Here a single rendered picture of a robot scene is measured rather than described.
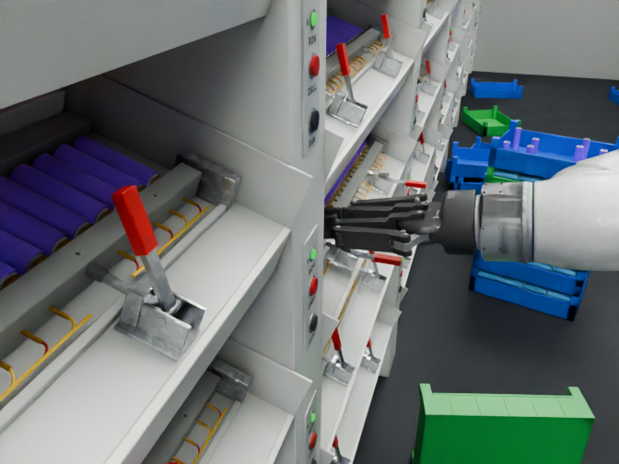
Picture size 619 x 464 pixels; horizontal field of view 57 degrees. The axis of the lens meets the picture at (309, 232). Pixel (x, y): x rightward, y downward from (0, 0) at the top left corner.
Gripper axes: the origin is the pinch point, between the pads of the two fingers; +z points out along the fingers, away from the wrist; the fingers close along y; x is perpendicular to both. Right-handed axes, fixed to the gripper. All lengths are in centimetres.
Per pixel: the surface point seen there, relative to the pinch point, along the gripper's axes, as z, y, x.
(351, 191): 0.8, -19.3, 3.4
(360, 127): -7.0, -2.7, -11.3
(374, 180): -0.4, -29.1, 5.5
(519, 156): -22, -90, 23
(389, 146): 0.5, -45.6, 4.7
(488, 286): -14, -91, 63
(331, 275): -1.5, 0.7, 7.3
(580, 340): -38, -77, 71
